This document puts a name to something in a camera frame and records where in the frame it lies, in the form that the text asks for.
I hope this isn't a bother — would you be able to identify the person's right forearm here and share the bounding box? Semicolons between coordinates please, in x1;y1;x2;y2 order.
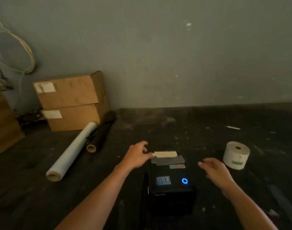
220;180;280;230

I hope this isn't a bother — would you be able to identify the black printer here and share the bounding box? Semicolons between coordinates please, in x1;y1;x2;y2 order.
146;149;197;215

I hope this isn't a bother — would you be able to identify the large brown cardboard box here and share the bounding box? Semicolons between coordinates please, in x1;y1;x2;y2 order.
41;93;110;132
32;71;108;110

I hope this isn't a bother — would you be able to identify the beige label strip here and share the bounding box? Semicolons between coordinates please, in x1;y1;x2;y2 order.
154;151;178;158

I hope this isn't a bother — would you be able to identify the white paper roll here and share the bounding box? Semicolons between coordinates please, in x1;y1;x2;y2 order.
222;141;251;170

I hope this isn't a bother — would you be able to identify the person's right hand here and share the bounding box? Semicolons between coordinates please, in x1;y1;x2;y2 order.
198;158;235;189

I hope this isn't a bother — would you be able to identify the person's left hand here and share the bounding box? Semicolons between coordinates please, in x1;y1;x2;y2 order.
121;141;155;170

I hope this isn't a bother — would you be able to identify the white coiled cable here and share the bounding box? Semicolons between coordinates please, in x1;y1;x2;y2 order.
0;9;36;94

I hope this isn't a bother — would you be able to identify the black film roll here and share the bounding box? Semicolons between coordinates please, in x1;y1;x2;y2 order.
86;110;117;153

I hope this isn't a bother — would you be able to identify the grey wall plug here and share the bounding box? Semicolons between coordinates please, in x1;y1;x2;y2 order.
0;76;15;91

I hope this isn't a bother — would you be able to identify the dark cable bundle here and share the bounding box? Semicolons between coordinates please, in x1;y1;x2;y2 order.
17;110;47;127

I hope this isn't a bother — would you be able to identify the white plastic film roll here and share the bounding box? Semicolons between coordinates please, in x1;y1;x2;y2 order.
46;121;98;182

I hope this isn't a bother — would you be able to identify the person's left forearm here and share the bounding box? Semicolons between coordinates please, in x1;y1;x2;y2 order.
54;164;134;230

